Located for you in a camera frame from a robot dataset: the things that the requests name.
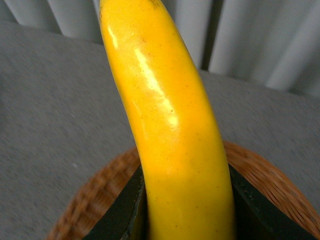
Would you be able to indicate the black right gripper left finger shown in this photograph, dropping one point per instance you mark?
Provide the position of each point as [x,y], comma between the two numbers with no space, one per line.
[126,218]

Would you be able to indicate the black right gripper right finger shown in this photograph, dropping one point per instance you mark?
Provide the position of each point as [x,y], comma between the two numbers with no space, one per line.
[269,206]

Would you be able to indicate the large yellow banana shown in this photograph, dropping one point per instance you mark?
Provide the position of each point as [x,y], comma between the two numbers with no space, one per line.
[186,173]

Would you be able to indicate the brown wicker basket right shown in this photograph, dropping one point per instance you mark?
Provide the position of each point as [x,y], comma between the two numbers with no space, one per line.
[96,196]

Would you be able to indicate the grey pleated curtain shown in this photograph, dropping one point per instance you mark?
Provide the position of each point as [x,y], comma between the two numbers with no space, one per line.
[274,43]

